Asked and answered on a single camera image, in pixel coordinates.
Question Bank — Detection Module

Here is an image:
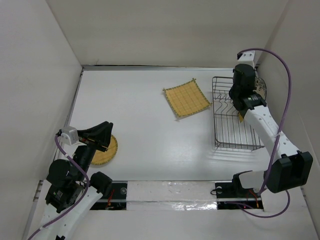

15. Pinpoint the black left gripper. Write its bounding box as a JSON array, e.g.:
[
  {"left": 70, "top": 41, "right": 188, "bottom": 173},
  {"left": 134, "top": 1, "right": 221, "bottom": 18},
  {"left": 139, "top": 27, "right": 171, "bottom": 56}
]
[{"left": 74, "top": 119, "right": 113, "bottom": 179}]

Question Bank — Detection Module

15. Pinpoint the round bamboo tray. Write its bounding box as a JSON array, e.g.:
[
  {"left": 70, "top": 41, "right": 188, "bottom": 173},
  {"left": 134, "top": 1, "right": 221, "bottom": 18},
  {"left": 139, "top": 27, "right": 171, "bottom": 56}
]
[{"left": 91, "top": 135, "right": 118, "bottom": 166}]

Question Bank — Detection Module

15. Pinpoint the blue white floral plate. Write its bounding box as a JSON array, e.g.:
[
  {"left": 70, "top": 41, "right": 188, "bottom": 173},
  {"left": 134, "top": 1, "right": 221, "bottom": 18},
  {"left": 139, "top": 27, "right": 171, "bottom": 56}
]
[{"left": 254, "top": 77, "right": 267, "bottom": 100}]

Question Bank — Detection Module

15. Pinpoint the fan-shaped bamboo tray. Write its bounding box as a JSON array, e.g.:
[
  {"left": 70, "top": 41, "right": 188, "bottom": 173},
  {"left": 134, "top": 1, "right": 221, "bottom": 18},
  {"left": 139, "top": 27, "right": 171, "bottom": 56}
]
[{"left": 238, "top": 112, "right": 244, "bottom": 123}]

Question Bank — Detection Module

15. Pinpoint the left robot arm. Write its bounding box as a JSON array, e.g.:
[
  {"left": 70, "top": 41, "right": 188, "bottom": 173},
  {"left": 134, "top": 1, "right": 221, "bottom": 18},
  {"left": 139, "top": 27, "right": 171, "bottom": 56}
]
[{"left": 29, "top": 121, "right": 114, "bottom": 240}]

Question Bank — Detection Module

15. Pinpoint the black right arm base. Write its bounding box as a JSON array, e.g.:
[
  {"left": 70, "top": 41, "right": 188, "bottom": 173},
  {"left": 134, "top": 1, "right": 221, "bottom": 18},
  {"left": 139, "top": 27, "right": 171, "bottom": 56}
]
[{"left": 210, "top": 171, "right": 250, "bottom": 199}]

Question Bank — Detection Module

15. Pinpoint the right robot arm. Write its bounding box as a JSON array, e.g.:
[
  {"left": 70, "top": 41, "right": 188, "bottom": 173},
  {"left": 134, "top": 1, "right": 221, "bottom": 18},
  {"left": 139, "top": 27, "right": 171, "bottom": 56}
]
[{"left": 229, "top": 63, "right": 313, "bottom": 197}]

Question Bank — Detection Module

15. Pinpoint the square bamboo tray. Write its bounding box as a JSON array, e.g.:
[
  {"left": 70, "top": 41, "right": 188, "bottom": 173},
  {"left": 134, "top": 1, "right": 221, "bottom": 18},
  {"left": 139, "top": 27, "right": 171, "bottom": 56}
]
[{"left": 162, "top": 78, "right": 212, "bottom": 118}]

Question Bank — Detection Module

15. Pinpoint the white foam front strip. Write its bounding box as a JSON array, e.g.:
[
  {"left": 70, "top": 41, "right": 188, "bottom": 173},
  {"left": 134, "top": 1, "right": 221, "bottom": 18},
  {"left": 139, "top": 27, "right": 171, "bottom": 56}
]
[{"left": 126, "top": 181, "right": 217, "bottom": 211}]

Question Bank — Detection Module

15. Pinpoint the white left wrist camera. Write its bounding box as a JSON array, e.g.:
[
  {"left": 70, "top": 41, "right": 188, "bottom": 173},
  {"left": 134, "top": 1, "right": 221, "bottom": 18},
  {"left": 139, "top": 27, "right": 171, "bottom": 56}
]
[{"left": 57, "top": 126, "right": 80, "bottom": 146}]

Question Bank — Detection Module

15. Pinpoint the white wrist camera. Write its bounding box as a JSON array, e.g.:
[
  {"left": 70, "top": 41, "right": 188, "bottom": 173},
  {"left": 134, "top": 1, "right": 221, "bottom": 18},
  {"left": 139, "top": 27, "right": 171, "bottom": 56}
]
[
  {"left": 57, "top": 126, "right": 80, "bottom": 146},
  {"left": 237, "top": 50, "right": 256, "bottom": 68}
]

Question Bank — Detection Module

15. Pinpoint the dark wire dish rack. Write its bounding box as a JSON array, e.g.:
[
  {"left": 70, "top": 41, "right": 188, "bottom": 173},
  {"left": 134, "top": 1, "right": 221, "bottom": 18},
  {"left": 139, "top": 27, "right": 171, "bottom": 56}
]
[{"left": 212, "top": 76, "right": 264, "bottom": 151}]

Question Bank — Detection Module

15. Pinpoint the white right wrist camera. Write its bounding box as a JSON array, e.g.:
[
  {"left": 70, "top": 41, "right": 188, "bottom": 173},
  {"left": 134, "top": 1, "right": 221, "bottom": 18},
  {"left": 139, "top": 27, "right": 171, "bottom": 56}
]
[{"left": 237, "top": 50, "right": 256, "bottom": 68}]

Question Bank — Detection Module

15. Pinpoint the metal front rail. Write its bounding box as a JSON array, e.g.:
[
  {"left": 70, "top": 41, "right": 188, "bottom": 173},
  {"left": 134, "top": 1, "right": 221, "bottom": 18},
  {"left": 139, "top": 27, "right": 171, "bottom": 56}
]
[{"left": 97, "top": 195, "right": 256, "bottom": 204}]

